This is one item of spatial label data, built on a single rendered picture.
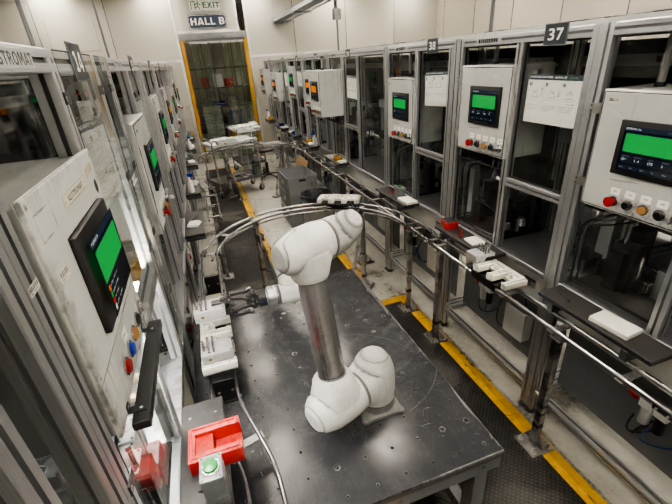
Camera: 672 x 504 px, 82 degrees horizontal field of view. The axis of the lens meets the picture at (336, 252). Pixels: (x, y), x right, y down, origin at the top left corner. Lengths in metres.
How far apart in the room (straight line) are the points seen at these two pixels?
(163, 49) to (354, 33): 4.15
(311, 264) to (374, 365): 0.52
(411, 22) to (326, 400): 10.04
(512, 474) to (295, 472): 1.27
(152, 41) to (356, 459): 8.85
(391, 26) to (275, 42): 2.79
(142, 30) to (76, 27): 1.13
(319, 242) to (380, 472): 0.84
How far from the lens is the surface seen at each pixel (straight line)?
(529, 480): 2.47
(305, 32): 9.86
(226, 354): 1.72
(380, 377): 1.54
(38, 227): 0.71
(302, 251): 1.16
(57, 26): 9.77
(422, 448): 1.63
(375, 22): 10.45
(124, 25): 9.58
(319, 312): 1.28
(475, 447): 1.66
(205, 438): 1.39
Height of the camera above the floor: 1.97
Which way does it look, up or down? 26 degrees down
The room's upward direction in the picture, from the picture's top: 4 degrees counter-clockwise
